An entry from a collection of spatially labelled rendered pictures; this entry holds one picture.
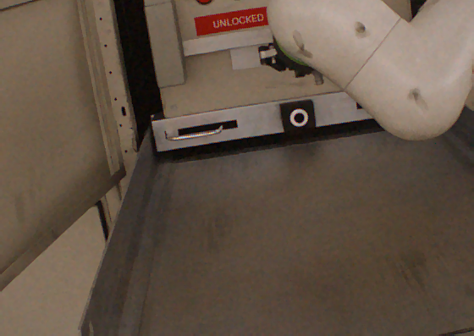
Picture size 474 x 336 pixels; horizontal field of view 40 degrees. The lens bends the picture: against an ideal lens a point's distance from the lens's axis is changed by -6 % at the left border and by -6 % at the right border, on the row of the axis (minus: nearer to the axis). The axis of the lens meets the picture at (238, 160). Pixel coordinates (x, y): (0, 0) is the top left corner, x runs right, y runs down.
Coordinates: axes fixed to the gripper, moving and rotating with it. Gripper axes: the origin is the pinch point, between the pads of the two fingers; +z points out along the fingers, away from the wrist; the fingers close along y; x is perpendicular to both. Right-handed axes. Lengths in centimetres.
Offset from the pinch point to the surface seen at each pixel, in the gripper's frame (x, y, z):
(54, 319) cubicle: -39, -55, 30
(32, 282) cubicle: -30, -57, 27
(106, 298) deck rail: -26.7, -27.5, -31.4
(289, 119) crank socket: -6.4, -1.6, 21.8
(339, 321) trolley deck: -32.0, -3.0, -35.6
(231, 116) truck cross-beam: -4.0, -12.1, 23.2
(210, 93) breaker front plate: 0.7, -15.3, 22.8
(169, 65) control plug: 4.8, -20.7, 9.5
